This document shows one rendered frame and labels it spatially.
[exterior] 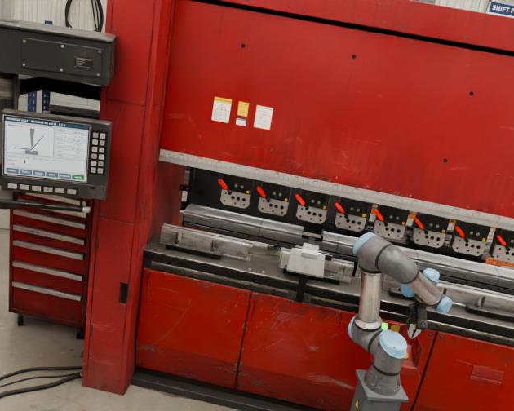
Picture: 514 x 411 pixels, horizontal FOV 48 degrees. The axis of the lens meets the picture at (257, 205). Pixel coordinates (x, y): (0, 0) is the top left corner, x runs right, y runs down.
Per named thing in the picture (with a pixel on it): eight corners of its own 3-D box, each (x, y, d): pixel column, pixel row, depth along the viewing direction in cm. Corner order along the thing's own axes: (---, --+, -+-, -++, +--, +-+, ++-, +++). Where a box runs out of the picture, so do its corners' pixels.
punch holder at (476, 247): (451, 250, 291) (460, 220, 285) (449, 244, 299) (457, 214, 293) (481, 257, 290) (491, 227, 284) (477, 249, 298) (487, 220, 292)
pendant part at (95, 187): (0, 191, 253) (1, 110, 241) (6, 182, 264) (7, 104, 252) (105, 201, 262) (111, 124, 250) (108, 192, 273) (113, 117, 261)
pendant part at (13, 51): (-17, 216, 259) (-19, 20, 229) (-3, 196, 281) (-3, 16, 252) (99, 227, 269) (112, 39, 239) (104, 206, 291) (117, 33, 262)
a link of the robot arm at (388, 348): (387, 377, 233) (396, 348, 229) (364, 357, 243) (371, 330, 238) (407, 369, 240) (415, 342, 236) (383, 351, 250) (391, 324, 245)
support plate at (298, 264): (286, 271, 282) (286, 268, 281) (291, 249, 306) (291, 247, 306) (322, 278, 280) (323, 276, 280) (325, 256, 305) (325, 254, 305)
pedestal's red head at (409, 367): (374, 370, 272) (383, 338, 266) (367, 351, 287) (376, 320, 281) (414, 376, 274) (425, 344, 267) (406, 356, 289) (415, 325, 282)
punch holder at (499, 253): (491, 258, 289) (501, 228, 284) (487, 252, 297) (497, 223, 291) (521, 265, 288) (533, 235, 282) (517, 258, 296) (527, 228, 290)
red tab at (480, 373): (471, 378, 299) (475, 367, 296) (470, 376, 301) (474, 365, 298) (500, 385, 297) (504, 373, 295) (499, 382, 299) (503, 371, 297)
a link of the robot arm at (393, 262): (413, 252, 212) (458, 298, 245) (390, 240, 220) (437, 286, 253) (394, 278, 211) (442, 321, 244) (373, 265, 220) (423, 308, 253)
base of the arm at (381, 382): (404, 396, 239) (410, 377, 235) (369, 395, 236) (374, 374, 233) (392, 373, 253) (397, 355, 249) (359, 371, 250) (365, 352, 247)
